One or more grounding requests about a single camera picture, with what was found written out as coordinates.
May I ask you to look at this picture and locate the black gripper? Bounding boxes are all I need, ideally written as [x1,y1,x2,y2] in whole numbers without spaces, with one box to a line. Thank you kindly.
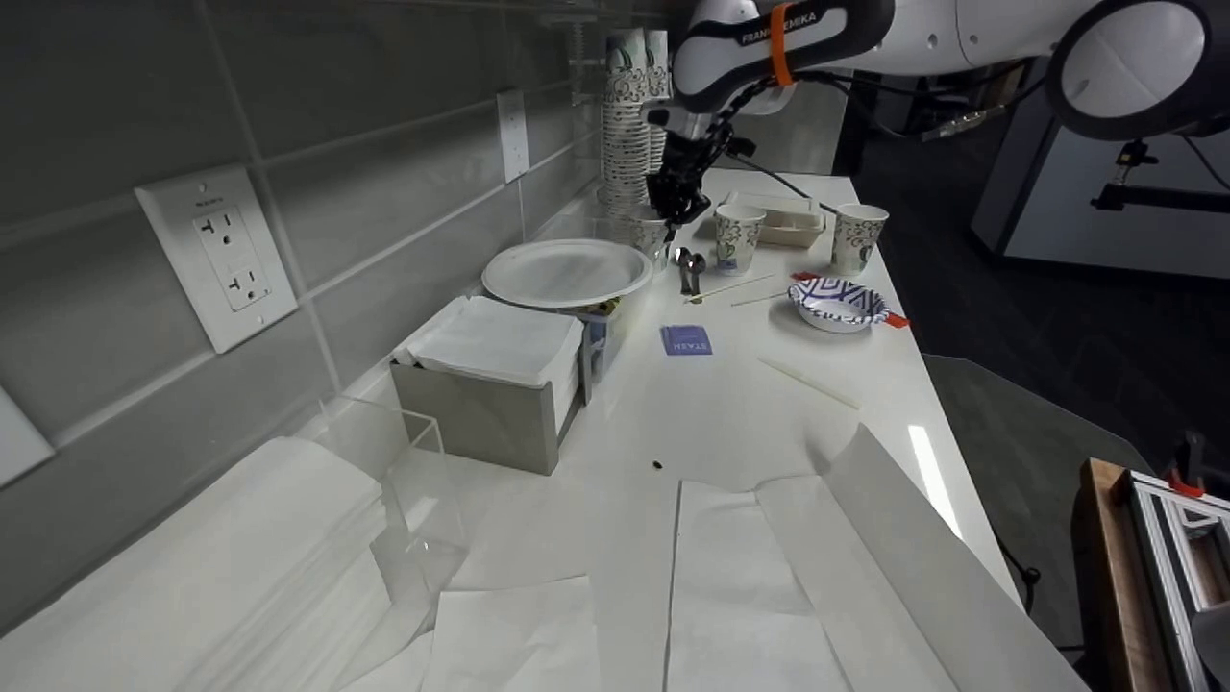
[642,105,742,232]

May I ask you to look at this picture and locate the small white tray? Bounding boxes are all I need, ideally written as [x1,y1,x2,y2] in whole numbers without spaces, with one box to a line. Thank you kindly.
[754,203,826,253]

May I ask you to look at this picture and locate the white paper plate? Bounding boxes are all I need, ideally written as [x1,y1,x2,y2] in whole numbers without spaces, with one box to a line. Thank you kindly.
[480,235,656,317]

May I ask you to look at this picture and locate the purple tea packet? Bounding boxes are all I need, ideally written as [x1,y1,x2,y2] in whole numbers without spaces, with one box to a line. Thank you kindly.
[656,322,714,360]

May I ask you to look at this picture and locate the container under plate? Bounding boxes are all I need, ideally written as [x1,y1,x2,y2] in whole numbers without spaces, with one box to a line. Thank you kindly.
[578,300,632,401]

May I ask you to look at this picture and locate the white container at back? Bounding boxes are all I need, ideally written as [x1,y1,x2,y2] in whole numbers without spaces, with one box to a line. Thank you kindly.
[826,199,891,278]

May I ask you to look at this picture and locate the blue patterned bowl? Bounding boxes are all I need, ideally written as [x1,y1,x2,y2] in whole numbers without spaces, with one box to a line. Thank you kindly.
[783,272,891,337]

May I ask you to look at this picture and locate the white napkin box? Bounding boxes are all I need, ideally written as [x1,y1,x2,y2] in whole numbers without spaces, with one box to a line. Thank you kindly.
[390,291,590,477]

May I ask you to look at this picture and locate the clear acrylic holder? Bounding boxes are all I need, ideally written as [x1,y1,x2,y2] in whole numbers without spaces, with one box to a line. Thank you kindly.
[305,390,473,606]

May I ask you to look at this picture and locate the large white paper sheet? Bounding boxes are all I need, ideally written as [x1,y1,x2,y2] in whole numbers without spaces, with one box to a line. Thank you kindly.
[381,436,899,692]

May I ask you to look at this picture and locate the grey chair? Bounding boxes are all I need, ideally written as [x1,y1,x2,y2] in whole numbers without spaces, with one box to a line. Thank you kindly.
[922,355,1154,647]

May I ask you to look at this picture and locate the white panel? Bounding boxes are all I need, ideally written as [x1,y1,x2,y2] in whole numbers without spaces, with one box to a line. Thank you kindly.
[968,121,1230,285]

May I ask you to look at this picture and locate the white paper strip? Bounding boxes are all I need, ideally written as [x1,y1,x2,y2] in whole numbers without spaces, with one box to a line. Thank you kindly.
[820,424,1092,692]

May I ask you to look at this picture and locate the black equipment stand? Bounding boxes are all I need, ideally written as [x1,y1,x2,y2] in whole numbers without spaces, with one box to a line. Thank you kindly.
[1087,133,1230,215]

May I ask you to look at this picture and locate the wooden box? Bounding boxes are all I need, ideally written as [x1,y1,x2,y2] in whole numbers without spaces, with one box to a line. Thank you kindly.
[1072,454,1230,692]

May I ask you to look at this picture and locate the folded white paper stack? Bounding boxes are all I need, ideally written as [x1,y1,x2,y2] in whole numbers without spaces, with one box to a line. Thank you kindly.
[0,436,398,692]

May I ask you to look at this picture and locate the black cable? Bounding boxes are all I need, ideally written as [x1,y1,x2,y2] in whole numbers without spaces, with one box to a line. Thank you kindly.
[726,150,823,206]

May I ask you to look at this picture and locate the white wall power outlet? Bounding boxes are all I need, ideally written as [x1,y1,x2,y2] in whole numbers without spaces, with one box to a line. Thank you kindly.
[135,163,305,359]

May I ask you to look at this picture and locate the white wall switch plate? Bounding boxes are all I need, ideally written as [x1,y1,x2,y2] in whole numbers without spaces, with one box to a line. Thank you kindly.
[0,381,59,493]

